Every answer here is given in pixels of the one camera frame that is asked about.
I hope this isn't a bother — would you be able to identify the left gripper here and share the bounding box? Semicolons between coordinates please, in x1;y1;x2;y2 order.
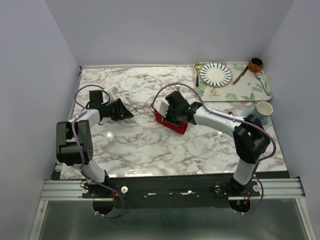
101;97;134;121

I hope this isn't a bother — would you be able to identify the red cloth napkin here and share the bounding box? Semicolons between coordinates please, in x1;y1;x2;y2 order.
153;111;189;135

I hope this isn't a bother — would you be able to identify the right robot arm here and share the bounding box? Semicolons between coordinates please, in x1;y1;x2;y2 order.
158;91;271;196

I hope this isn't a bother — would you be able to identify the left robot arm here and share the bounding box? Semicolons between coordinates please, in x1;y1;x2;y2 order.
55;90;134;198

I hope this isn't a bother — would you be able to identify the striped white plate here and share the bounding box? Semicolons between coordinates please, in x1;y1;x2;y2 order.
199;62;233;87

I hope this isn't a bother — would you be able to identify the floral serving tray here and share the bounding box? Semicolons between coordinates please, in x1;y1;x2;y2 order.
192;62;272;102

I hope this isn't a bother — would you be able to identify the grey white mug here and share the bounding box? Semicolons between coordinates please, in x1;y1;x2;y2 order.
251;101;274;126

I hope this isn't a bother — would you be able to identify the silver spoon on tray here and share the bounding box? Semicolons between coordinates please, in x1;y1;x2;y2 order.
255;72;266;91

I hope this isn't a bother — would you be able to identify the orange black cup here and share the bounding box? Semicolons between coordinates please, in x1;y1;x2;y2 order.
248;57;263;73

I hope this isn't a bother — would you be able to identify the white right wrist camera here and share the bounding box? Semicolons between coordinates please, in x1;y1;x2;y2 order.
152;98;170;117

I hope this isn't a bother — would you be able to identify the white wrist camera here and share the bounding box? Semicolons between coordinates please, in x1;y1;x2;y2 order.
107;87;118;103
152;98;170;117

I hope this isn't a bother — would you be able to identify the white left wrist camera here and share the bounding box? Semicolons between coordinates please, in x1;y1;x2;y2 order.
107;87;118;103

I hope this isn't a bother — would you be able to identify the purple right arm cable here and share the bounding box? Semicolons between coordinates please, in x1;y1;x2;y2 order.
150;82;277;216

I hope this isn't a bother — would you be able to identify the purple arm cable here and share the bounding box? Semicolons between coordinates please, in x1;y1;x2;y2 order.
150;82;277;216
71;84;126;219

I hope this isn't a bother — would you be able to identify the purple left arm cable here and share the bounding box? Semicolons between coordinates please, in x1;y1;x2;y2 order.
71;84;126;219

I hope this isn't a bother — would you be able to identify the gold fork green handle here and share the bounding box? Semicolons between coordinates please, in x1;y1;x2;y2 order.
194;62;200;88

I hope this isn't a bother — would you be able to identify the brown handled knife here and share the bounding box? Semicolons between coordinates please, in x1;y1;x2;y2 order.
232;66;248;85

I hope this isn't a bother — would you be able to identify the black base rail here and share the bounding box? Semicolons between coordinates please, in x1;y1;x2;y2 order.
82;173;260;209

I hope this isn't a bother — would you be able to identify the aluminium frame rail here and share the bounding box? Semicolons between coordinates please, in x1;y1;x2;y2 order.
40;178;306;201

